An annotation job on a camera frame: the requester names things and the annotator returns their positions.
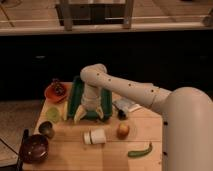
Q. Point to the black spoon handle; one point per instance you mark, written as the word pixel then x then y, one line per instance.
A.
pixel 19 163

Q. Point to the silver foil packet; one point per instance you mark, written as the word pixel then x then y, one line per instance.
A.
pixel 126 105

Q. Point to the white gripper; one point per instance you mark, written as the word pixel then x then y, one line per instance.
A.
pixel 91 100

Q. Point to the red yellow apple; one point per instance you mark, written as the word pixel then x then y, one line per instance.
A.
pixel 123 131

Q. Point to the wooden chair frame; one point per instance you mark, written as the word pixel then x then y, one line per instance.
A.
pixel 72 13

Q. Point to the dark red bowl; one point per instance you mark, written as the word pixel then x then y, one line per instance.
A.
pixel 35 149

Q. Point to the green plastic tray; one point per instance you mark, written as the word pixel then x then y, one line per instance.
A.
pixel 75 100

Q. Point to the orange plate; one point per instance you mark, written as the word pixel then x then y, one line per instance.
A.
pixel 52 97

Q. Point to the green chili pepper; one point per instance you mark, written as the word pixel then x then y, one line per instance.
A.
pixel 140 153

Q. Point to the white paper cup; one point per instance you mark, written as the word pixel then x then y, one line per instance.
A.
pixel 96 136

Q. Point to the dark grape bunch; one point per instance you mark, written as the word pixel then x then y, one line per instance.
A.
pixel 58 87

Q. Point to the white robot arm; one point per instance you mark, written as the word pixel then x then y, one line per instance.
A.
pixel 187 135

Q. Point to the dark metal cup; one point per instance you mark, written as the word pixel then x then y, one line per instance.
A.
pixel 46 129

